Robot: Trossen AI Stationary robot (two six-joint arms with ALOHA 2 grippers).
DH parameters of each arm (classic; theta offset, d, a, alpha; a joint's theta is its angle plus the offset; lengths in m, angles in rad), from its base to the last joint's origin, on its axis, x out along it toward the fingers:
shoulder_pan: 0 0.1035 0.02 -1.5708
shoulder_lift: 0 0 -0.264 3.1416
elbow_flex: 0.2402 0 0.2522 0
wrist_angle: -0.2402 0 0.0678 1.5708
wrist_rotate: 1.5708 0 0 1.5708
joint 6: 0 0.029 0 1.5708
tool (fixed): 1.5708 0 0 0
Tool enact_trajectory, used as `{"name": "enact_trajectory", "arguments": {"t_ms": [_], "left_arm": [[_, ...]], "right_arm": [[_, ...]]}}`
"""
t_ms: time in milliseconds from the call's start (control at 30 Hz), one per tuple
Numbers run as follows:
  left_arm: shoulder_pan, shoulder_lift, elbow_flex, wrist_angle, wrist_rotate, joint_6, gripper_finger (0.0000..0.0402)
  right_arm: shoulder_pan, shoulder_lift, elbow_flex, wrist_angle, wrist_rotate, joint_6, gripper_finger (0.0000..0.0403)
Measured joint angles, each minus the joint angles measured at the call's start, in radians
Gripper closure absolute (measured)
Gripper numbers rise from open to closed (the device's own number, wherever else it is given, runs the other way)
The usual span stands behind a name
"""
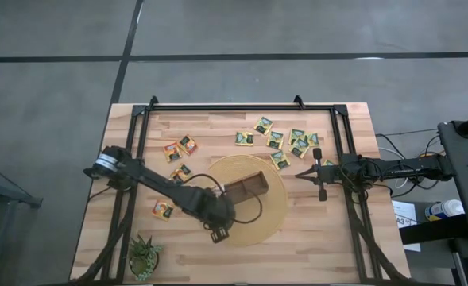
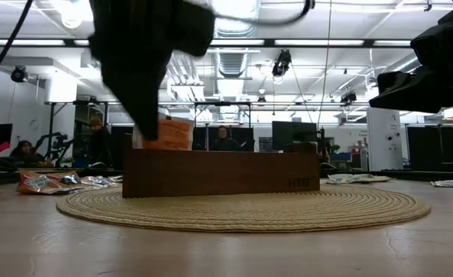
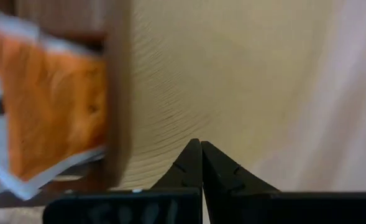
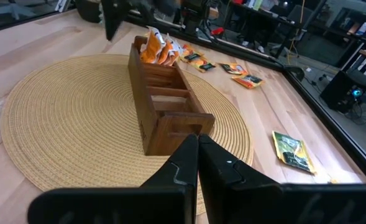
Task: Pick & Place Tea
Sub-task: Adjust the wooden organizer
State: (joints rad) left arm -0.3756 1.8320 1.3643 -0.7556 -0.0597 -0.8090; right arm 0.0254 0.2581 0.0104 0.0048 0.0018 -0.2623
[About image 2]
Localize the white cylindrical duct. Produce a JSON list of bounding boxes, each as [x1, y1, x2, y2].
[[43, 71, 78, 104]]

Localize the silver ventilation duct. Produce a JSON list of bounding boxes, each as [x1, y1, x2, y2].
[[214, 52, 250, 80]]

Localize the wooden three-compartment tea box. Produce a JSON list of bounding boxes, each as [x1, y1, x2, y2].
[[122, 142, 321, 199]]

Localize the orange white tea bag packet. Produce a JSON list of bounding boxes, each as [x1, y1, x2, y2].
[[141, 117, 195, 151]]

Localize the black partition panels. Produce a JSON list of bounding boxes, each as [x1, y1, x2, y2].
[[405, 125, 453, 171]]

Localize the round woven straw placemat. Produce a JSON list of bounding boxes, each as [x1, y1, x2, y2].
[[55, 184, 431, 234]]

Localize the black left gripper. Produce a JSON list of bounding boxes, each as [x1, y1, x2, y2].
[[88, 0, 216, 142]]

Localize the thin hanging cable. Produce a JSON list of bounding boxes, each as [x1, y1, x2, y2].
[[316, 0, 333, 130]]

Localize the white round pillar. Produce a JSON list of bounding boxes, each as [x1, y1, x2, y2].
[[365, 106, 405, 172]]

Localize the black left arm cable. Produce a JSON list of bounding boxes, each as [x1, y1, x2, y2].
[[0, 0, 34, 97]]

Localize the black ceiling camera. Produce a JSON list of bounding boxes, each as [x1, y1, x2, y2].
[[10, 65, 29, 84], [340, 91, 358, 105], [271, 48, 293, 78]]

